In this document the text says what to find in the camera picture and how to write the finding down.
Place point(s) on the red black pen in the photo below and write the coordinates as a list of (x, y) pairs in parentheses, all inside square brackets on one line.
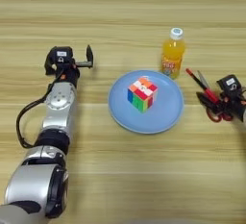
[(200, 83)]

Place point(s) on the multicoloured puzzle cube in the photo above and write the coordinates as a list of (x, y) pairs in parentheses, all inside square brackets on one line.
[(142, 94)]

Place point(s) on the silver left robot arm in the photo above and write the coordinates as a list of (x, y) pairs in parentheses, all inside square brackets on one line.
[(57, 106)]

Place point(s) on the blue round plate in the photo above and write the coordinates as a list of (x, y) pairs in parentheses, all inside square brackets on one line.
[(160, 115)]

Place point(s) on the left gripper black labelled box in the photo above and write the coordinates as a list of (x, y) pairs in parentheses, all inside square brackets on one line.
[(61, 54)]

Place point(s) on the orange juice bottle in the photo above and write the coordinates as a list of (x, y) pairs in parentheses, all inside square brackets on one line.
[(173, 53)]

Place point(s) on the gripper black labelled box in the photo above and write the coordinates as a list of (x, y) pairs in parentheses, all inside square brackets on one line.
[(229, 83), (61, 54)]

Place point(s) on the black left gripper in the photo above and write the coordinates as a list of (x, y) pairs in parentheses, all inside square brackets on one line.
[(68, 72)]

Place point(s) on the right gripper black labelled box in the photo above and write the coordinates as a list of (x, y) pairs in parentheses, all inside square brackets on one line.
[(229, 83)]

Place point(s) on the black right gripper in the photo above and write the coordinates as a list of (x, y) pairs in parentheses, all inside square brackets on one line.
[(235, 103)]

